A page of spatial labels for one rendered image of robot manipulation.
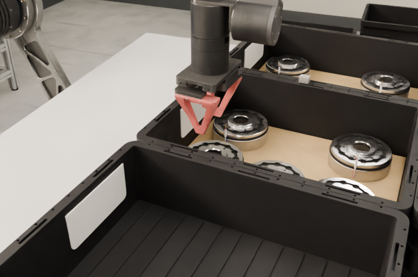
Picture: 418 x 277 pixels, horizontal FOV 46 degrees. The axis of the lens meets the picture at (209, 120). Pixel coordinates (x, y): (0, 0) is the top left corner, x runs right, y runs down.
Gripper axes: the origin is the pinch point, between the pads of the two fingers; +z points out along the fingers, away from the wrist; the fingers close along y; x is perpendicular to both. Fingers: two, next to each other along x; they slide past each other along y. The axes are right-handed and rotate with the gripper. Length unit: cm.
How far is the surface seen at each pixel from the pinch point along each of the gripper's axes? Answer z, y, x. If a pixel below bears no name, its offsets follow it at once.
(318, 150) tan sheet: 9.6, 14.1, -15.3
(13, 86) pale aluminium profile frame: 91, 125, 189
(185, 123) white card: 4.6, 4.2, 6.6
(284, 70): 6.8, 39.1, -0.5
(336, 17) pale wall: 83, 320, 42
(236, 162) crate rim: -0.2, -9.3, -8.7
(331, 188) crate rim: -0.4, -9.2, -21.9
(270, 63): 6.8, 41.5, 3.7
